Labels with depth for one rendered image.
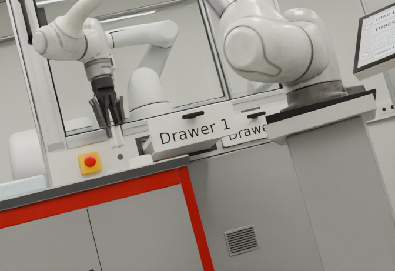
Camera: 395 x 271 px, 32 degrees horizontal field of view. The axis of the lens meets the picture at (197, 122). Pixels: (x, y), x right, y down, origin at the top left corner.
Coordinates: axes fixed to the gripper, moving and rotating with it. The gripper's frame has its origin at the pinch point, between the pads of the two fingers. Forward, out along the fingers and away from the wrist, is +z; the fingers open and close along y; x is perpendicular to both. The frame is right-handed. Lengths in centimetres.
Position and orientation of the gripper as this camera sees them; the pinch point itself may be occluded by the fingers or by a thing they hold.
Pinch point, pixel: (115, 137)
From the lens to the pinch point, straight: 231.2
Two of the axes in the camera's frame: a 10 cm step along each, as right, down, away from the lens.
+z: 2.6, 9.5, -1.5
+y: 7.2, -0.9, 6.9
